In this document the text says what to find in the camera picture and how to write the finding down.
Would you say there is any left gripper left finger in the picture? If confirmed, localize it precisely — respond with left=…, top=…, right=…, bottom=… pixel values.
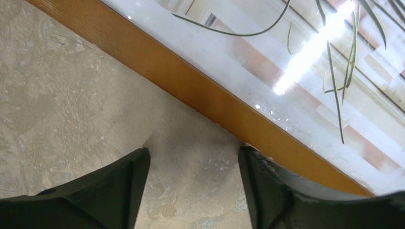
left=0, top=148, right=150, bottom=229

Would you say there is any clear glass pane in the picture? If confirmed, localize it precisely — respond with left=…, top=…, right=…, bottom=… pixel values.
left=106, top=0, right=405, bottom=195

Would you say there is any wooden picture frame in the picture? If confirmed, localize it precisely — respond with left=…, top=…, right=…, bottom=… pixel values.
left=31, top=0, right=372, bottom=197

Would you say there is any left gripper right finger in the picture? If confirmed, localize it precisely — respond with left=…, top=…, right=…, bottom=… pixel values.
left=238, top=146, right=405, bottom=229

